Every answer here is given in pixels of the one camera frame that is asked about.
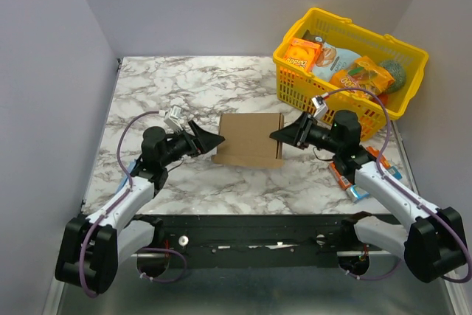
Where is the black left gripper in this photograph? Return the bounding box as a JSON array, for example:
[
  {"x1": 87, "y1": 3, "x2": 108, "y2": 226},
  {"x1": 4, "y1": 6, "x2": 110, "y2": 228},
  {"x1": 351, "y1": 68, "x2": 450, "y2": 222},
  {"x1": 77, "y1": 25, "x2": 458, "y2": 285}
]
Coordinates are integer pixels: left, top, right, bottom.
[{"x1": 160, "y1": 120, "x2": 224, "y2": 167}]

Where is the brown cardboard box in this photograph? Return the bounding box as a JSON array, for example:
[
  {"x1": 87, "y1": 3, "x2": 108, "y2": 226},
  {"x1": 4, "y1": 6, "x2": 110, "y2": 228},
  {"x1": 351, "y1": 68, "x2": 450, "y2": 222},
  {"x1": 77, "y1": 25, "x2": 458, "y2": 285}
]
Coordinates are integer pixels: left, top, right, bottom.
[{"x1": 212, "y1": 113, "x2": 284, "y2": 169}]

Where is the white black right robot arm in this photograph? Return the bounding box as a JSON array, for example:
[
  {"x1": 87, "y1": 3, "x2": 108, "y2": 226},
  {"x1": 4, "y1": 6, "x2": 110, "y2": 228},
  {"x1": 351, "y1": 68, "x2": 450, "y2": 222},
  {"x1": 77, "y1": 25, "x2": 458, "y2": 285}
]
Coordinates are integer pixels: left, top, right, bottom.
[{"x1": 270, "y1": 110, "x2": 471, "y2": 283}]

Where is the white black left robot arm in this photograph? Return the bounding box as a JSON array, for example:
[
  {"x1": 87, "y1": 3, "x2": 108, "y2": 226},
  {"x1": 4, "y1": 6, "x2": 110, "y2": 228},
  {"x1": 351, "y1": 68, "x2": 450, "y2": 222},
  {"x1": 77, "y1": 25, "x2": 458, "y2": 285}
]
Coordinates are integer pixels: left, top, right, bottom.
[{"x1": 55, "y1": 120, "x2": 225, "y2": 297}]

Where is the orange small box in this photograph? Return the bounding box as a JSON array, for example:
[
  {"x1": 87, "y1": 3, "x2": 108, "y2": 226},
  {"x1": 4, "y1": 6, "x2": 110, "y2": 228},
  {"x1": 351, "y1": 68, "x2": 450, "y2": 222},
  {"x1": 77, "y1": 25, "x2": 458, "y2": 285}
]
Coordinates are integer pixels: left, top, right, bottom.
[{"x1": 330, "y1": 145, "x2": 379, "y2": 190}]

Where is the orange snack box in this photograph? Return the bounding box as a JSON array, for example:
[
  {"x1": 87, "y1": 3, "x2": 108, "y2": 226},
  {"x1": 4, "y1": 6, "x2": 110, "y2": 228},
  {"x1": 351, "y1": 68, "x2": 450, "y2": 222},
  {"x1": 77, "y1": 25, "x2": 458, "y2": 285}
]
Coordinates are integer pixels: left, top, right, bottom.
[{"x1": 283, "y1": 38, "x2": 323, "y2": 72}]

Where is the blue white small box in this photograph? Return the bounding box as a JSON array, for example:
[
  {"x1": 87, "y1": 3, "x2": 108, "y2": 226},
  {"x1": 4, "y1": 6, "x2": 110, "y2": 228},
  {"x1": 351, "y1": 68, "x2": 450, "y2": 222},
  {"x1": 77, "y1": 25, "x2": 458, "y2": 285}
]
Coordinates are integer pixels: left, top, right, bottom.
[{"x1": 346, "y1": 166, "x2": 402, "y2": 203}]

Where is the yellow plastic basket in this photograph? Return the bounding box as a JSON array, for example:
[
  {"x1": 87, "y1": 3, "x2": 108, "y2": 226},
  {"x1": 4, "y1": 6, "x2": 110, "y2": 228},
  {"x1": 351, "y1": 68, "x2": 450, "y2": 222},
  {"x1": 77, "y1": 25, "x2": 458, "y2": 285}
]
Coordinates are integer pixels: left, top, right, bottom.
[{"x1": 273, "y1": 8, "x2": 428, "y2": 141}]

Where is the light blue snack bag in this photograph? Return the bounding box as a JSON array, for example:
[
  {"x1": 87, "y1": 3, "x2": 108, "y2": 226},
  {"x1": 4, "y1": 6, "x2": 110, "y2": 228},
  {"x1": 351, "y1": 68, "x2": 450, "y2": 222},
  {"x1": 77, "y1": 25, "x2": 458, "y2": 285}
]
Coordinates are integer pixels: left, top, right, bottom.
[{"x1": 312, "y1": 42, "x2": 361, "y2": 82}]

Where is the orange candy bag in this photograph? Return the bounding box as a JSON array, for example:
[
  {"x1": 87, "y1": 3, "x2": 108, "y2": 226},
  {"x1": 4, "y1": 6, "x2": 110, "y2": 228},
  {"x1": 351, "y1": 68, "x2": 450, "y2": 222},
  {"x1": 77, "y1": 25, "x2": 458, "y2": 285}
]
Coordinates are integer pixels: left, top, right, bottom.
[{"x1": 329, "y1": 56, "x2": 393, "y2": 99}]

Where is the orange round item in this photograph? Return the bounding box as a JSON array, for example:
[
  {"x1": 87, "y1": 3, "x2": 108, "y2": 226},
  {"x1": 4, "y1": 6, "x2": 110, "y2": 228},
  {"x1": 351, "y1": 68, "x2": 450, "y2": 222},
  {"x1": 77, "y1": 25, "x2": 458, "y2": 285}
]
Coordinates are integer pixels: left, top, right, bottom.
[{"x1": 378, "y1": 93, "x2": 389, "y2": 105}]

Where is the blue small tag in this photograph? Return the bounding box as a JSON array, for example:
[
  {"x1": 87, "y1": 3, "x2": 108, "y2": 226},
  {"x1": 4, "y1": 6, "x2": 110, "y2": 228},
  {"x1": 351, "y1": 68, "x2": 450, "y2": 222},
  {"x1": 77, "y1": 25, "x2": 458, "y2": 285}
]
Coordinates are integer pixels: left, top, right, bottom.
[{"x1": 115, "y1": 176, "x2": 128, "y2": 193}]

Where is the green steel scouring pad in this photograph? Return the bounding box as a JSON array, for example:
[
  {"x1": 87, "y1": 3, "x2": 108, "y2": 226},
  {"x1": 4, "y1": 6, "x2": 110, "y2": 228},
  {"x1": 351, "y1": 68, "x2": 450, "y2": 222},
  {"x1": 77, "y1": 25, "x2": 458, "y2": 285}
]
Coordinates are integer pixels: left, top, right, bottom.
[{"x1": 378, "y1": 59, "x2": 406, "y2": 94}]

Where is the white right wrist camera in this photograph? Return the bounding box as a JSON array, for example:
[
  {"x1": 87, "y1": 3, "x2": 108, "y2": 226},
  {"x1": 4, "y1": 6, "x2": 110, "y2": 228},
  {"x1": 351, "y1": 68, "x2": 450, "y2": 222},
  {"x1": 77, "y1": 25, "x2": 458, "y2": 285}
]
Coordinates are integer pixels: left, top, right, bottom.
[{"x1": 311, "y1": 93, "x2": 329, "y2": 120}]

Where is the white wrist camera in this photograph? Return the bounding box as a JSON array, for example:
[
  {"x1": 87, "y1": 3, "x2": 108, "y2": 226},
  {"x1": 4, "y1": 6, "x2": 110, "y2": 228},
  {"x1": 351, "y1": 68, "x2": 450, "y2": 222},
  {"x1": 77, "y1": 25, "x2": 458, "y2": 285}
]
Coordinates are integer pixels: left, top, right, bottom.
[
  {"x1": 311, "y1": 93, "x2": 329, "y2": 120},
  {"x1": 159, "y1": 105, "x2": 184, "y2": 133}
]

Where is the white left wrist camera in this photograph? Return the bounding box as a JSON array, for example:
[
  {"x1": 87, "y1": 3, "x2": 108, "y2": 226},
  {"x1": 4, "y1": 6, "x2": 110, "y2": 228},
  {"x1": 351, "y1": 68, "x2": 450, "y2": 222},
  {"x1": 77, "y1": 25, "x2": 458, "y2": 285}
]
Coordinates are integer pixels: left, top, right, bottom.
[{"x1": 159, "y1": 105, "x2": 184, "y2": 133}]

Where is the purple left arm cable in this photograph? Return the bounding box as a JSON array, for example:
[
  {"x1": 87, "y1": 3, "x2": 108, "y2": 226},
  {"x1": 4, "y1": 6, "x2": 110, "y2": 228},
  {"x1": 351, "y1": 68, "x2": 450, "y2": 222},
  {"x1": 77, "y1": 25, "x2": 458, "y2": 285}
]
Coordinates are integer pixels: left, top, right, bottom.
[{"x1": 79, "y1": 111, "x2": 188, "y2": 298}]

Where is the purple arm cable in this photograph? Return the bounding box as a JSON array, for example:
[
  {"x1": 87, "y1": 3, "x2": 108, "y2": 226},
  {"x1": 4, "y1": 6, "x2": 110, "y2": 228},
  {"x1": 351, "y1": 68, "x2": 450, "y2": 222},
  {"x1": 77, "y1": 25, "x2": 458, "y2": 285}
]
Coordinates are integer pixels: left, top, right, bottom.
[
  {"x1": 79, "y1": 111, "x2": 188, "y2": 298},
  {"x1": 320, "y1": 88, "x2": 472, "y2": 285}
]

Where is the aluminium rail frame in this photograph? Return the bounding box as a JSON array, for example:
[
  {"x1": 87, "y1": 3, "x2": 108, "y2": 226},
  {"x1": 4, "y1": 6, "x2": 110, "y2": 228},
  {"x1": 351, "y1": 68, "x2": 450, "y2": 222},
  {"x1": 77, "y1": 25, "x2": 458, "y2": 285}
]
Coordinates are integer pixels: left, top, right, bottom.
[{"x1": 43, "y1": 260, "x2": 471, "y2": 314}]

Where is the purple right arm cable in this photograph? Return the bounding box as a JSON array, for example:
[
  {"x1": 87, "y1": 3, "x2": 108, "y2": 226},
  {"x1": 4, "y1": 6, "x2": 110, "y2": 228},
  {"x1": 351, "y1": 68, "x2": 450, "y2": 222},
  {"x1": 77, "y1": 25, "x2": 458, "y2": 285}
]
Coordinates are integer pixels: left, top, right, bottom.
[{"x1": 320, "y1": 88, "x2": 472, "y2": 285}]

